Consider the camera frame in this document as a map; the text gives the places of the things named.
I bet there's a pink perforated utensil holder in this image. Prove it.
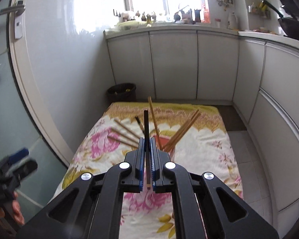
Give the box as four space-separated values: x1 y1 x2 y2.
159 130 176 161

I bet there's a black frying pan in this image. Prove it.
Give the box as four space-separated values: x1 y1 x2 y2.
261 0 299 41

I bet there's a floral table cloth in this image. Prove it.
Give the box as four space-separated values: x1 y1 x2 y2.
56 103 243 238

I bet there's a light wooden chopstick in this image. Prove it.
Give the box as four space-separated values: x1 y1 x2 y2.
114 119 141 139

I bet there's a person left hand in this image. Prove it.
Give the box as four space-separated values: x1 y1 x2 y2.
5 192 25 226

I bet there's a white electric kettle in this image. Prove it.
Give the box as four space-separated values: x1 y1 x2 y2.
227 12 238 30

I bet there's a silver door handle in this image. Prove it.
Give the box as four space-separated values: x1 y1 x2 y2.
0 0 26 40

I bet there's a black chopstick gold band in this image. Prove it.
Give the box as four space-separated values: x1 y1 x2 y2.
144 110 151 190

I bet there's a black waste bin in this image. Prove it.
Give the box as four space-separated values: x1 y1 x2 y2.
106 83 137 103

